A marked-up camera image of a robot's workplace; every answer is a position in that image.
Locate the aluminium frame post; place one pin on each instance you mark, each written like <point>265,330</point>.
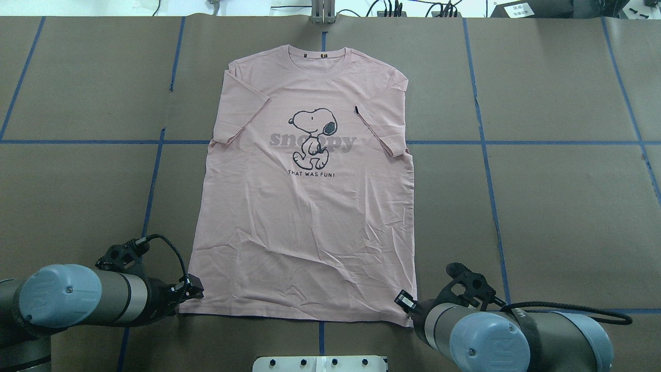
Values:
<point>323,12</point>

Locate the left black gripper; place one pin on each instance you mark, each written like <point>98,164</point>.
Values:
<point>162,301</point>

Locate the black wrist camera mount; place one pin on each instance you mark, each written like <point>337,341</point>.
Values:
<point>126,258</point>
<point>468,289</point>

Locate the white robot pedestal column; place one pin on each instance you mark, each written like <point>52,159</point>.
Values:
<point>322,363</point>

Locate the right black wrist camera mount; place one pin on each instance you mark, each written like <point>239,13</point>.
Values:
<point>468,289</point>

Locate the black box with label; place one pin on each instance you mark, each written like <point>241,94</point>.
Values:
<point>533,9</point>

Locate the pink Snoopy t-shirt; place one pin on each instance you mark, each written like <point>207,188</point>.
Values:
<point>307,204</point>

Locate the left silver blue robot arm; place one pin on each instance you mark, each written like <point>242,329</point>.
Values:
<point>59,297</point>

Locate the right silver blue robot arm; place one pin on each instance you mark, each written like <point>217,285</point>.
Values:
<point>512,340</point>

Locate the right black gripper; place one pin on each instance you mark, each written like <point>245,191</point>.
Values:
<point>419,311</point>

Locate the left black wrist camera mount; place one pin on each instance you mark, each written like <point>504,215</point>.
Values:
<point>126,258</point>

